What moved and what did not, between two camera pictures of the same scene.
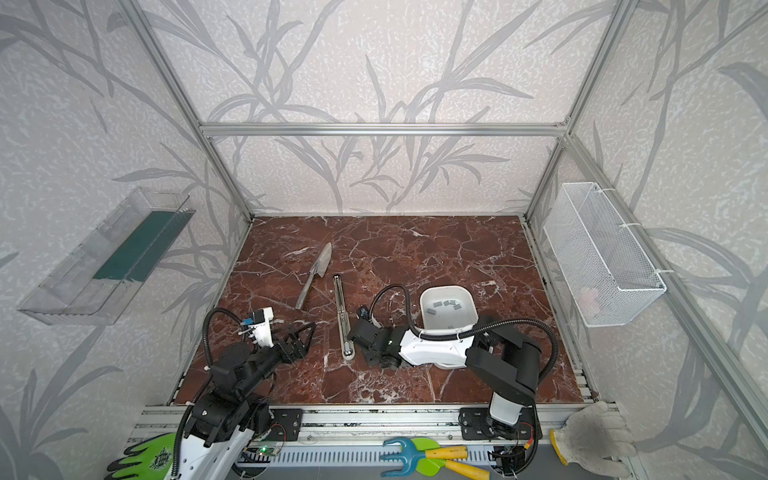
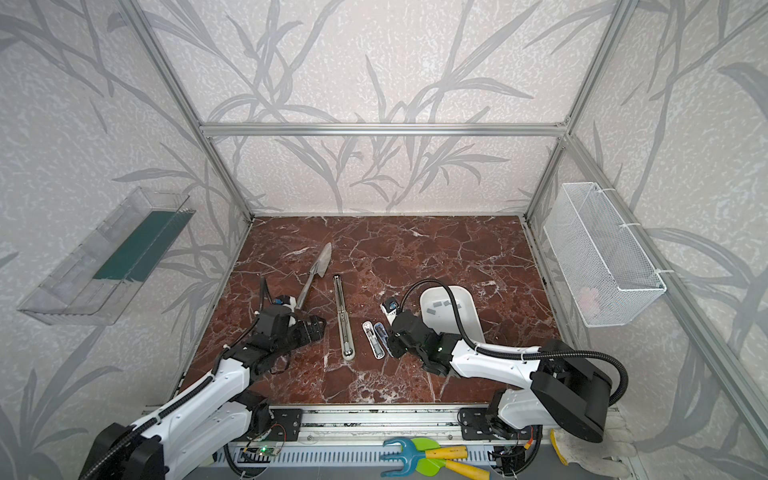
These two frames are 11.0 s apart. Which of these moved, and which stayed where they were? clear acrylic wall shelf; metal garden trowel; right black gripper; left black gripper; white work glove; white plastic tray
Moved: left black gripper; right black gripper
Stayed: clear acrylic wall shelf; white plastic tray; metal garden trowel; white work glove
